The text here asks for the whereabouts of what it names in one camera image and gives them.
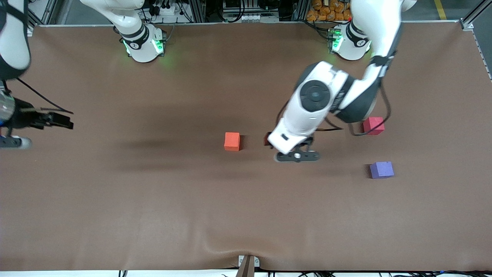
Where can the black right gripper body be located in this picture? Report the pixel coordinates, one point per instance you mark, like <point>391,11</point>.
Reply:
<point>24,117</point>

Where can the orange foam block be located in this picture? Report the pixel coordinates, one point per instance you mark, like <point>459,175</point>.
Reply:
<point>231,141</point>

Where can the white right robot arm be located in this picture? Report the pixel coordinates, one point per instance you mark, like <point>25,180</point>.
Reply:
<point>140,46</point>

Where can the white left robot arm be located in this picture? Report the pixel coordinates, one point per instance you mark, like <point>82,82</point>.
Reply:
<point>307,115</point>

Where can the red foam block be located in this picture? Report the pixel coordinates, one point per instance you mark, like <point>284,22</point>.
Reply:
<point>374,125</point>

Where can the brown table mat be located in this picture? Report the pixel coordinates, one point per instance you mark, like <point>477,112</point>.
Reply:
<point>246,211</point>

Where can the purple foam block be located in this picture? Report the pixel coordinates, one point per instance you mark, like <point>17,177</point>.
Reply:
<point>382,170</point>

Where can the white connector block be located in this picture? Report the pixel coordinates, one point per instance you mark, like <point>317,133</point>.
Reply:
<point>255,17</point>

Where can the orange snack bags pile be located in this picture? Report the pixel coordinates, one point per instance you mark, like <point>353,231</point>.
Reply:
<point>326,11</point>

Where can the white power strip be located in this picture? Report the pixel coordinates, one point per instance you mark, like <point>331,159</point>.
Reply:
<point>169,10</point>

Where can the metal clamp bracket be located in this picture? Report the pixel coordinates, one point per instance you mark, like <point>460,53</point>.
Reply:
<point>241,261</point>

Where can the brown camera post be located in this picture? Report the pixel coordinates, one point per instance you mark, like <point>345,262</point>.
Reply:
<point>246,270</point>

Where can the aluminium frame post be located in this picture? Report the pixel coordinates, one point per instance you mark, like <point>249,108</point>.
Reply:
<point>198,11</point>
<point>300,10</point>

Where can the perforated metal edge rail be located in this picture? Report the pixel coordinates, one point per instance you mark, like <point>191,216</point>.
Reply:
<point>482,54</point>

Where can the white corner bracket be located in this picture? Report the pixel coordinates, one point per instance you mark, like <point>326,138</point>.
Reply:
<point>467,25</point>

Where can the aluminium frame strut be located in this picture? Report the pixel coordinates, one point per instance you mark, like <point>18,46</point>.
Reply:
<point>476,13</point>

